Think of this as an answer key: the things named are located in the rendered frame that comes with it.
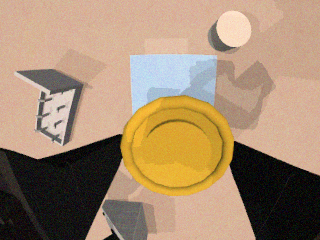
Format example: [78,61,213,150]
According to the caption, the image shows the yellow round plate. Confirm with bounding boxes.
[120,95,235,196]

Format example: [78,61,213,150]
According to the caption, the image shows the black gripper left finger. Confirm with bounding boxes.
[0,135,123,240]

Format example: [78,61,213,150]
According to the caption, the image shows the light blue square mat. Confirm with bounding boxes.
[129,55,217,115]

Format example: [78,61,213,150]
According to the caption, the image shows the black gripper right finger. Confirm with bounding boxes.
[229,141,320,240]

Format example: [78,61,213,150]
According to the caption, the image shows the grey dish rack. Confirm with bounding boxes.
[15,68,84,147]

